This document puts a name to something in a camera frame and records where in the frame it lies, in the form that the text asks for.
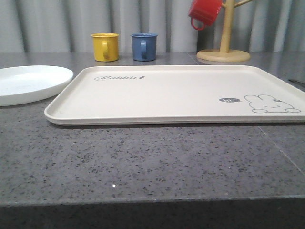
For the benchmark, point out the yellow enamel mug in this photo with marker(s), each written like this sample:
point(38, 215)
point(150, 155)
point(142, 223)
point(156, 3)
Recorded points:
point(105, 46)

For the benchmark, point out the wooden mug tree stand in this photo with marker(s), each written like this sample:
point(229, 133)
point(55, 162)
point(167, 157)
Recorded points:
point(224, 53)

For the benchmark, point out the white round plate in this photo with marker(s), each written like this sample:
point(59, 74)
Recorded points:
point(26, 84)

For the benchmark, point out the red enamel mug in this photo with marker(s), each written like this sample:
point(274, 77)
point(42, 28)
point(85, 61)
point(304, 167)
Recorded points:
point(205, 11)

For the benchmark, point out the blue enamel mug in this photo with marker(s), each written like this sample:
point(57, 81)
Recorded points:
point(144, 46)

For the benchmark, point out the silver metal spoon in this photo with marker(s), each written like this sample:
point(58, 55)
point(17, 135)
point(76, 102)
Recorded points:
point(297, 82)

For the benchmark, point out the cream rabbit print tray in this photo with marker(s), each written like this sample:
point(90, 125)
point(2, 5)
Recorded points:
point(165, 94)

